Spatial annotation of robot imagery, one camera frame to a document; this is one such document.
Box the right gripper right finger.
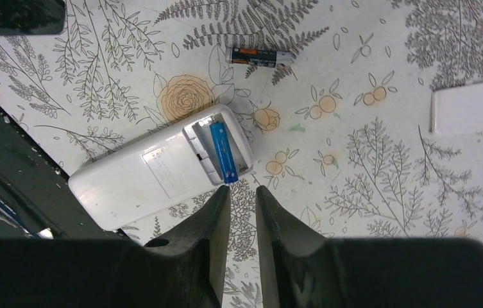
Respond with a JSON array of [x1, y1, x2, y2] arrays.
[[256, 186, 483, 307]]

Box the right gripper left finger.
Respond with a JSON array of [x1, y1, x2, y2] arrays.
[[0, 185, 230, 307]]

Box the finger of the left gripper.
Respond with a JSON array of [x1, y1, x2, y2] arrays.
[[0, 0, 66, 35]]

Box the white remote control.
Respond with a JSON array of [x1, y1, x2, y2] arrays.
[[68, 105, 255, 231]]

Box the blue battery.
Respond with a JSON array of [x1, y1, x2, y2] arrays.
[[210, 122, 239, 184]]

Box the white battery cover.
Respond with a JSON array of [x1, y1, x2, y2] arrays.
[[429, 80, 483, 135]]

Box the floral table mat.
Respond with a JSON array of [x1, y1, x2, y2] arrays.
[[0, 1, 483, 307]]

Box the black orange battery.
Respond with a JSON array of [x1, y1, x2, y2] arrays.
[[225, 47, 294, 69]]

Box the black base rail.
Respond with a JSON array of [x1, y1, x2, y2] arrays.
[[0, 107, 121, 239]]

